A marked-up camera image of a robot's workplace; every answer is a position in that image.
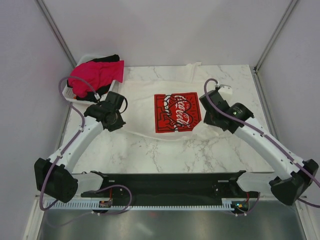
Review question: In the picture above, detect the aluminium frame post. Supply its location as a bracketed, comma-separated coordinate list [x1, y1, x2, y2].
[253, 0, 300, 74]
[34, 0, 77, 67]

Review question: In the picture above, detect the black t-shirt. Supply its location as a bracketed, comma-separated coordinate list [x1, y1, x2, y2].
[76, 54, 121, 103]

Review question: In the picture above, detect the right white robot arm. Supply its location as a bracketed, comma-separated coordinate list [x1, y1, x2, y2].
[199, 88, 319, 206]

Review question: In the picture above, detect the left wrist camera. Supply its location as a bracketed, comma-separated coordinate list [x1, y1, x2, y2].
[94, 93, 101, 101]

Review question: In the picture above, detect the red t-shirt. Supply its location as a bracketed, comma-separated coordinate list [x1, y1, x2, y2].
[67, 60, 125, 98]

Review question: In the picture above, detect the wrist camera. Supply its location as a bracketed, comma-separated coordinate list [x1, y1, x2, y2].
[94, 93, 101, 101]
[217, 84, 233, 99]

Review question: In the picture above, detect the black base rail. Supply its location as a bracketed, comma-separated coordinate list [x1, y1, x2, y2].
[81, 171, 258, 207]

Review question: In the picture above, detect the white t-shirt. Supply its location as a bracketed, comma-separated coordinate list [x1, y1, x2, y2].
[118, 62, 222, 141]

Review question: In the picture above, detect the white plastic basket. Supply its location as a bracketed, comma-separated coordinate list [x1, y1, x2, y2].
[62, 54, 119, 105]

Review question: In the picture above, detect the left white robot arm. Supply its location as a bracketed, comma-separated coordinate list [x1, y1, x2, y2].
[34, 91, 128, 203]

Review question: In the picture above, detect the right aluminium frame post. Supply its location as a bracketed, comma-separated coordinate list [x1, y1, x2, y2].
[253, 0, 300, 74]

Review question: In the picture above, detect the white slotted cable duct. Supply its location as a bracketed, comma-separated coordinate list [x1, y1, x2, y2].
[50, 199, 248, 211]

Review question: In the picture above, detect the left aluminium frame post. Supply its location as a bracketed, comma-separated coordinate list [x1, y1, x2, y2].
[34, 0, 77, 67]

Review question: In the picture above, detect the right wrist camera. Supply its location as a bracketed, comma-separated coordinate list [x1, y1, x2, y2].
[217, 84, 233, 99]

